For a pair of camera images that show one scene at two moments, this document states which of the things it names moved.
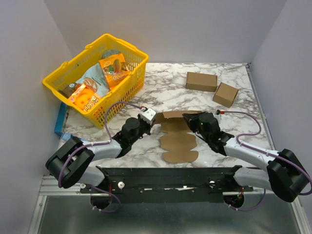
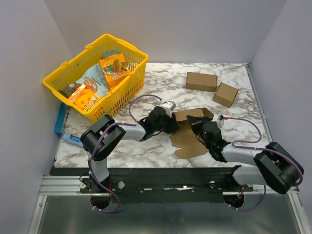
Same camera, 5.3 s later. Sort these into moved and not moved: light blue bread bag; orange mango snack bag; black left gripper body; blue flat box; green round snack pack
Moved: black left gripper body
Not moved: orange mango snack bag; light blue bread bag; green round snack pack; blue flat box
